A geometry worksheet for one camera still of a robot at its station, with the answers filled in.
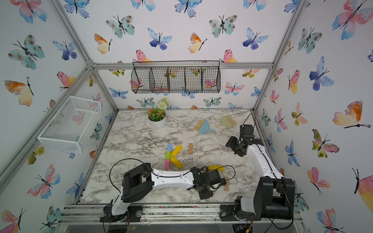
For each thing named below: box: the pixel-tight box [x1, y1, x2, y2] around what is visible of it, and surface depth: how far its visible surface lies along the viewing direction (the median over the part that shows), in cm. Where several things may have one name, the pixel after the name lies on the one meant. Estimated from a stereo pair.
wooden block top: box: [188, 143, 193, 154], surface depth 100 cm
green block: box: [165, 150, 172, 160], surface depth 97 cm
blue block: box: [167, 142, 173, 151], surface depth 101 cm
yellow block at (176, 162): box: [169, 156, 184, 169], surface depth 93 cm
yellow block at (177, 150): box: [170, 144, 184, 158], surface depth 98 cm
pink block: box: [164, 159, 170, 170], surface depth 93 cm
